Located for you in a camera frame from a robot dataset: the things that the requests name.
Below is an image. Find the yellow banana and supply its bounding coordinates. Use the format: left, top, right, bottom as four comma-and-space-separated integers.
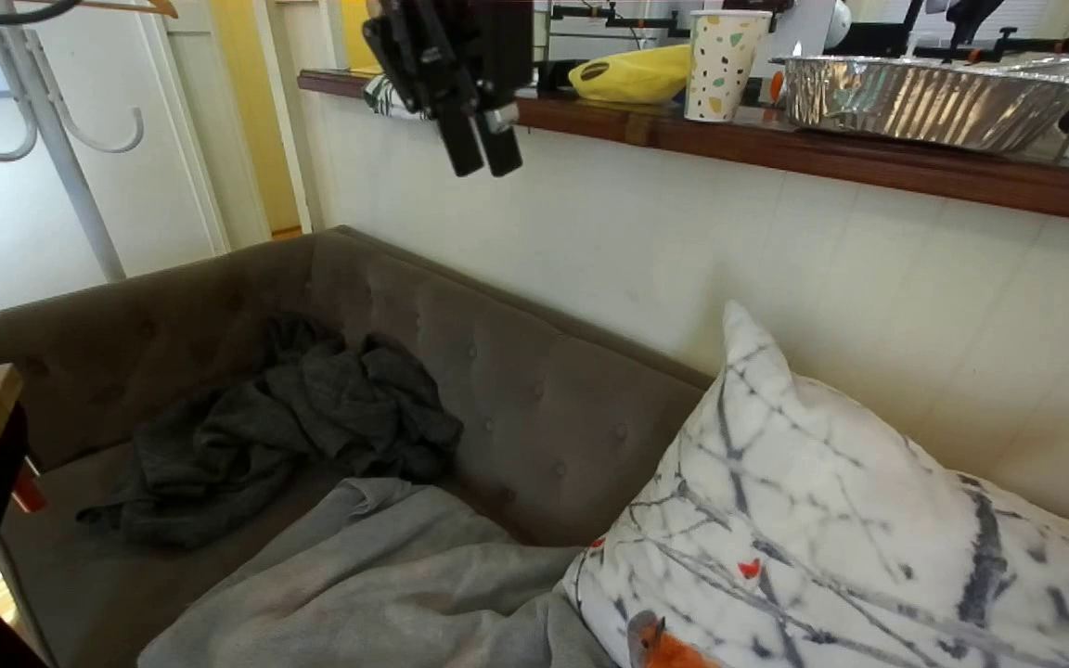
566, 40, 698, 110

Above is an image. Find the brown fabric sofa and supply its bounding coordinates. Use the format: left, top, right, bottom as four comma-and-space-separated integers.
0, 223, 720, 668

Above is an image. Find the dark wooden wall shelf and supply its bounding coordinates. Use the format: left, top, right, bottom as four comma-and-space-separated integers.
298, 66, 1069, 225

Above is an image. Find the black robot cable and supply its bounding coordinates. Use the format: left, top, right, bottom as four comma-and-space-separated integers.
0, 0, 81, 28

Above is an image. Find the white branch print pillow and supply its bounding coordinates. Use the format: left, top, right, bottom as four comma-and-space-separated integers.
555, 298, 1069, 668

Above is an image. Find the striped white dish towel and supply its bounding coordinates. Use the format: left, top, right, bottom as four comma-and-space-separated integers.
364, 71, 437, 127

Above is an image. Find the black equipment behind tray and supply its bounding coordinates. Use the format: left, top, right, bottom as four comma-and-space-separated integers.
823, 0, 1069, 61

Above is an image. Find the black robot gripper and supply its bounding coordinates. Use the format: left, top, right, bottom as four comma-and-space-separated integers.
359, 0, 537, 180

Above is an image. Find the white dotted paper cup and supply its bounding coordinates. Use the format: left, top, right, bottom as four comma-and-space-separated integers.
683, 7, 775, 127

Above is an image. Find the dark grey crumpled cloth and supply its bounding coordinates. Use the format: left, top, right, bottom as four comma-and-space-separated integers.
76, 310, 468, 556

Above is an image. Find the white coat rack with hooks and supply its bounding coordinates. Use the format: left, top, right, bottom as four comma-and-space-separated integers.
0, 17, 149, 284

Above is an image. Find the light grey blanket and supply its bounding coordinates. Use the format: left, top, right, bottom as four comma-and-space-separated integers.
135, 474, 619, 668

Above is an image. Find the aluminium foil tray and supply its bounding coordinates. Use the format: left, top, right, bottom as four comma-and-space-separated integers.
767, 46, 1069, 160

